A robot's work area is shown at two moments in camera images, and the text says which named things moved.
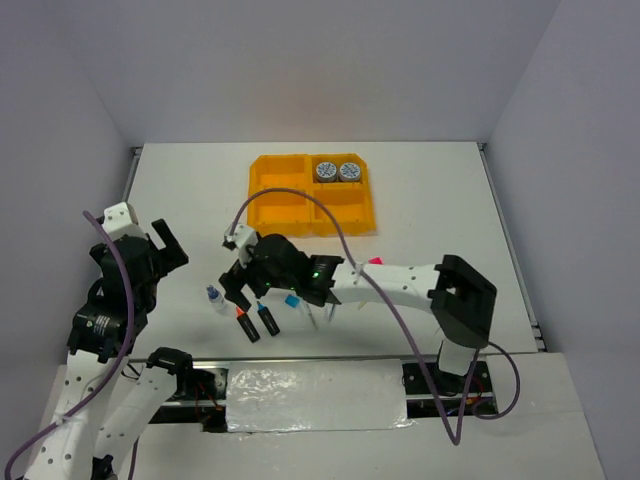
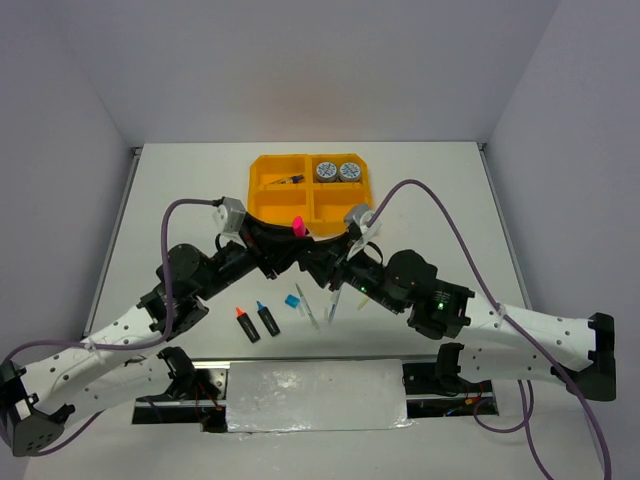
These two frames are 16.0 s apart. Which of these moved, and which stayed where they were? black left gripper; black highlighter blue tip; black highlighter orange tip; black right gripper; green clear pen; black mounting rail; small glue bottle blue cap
Moved: small glue bottle blue cap; black right gripper; black left gripper
Stayed: green clear pen; black highlighter blue tip; black mounting rail; black highlighter orange tip
